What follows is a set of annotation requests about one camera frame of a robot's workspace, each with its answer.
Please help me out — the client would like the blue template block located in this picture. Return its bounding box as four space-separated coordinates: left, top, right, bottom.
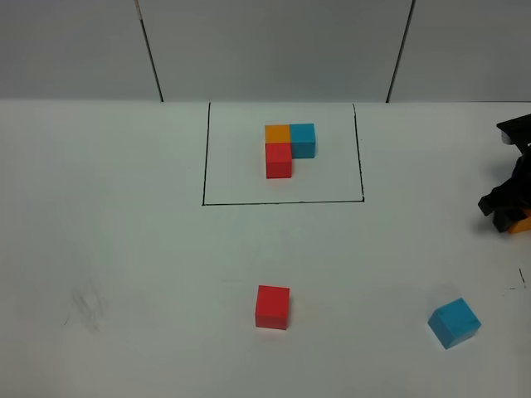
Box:
290 124 316 158

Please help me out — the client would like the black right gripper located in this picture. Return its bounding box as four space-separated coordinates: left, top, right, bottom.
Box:
478 143 530 232

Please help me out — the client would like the red template block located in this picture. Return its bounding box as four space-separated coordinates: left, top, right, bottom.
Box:
265 143 293 179

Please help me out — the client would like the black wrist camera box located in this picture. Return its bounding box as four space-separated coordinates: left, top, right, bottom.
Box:
496 114 531 147

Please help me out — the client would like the orange template block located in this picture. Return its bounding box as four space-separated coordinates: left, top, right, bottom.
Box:
265 124 291 143

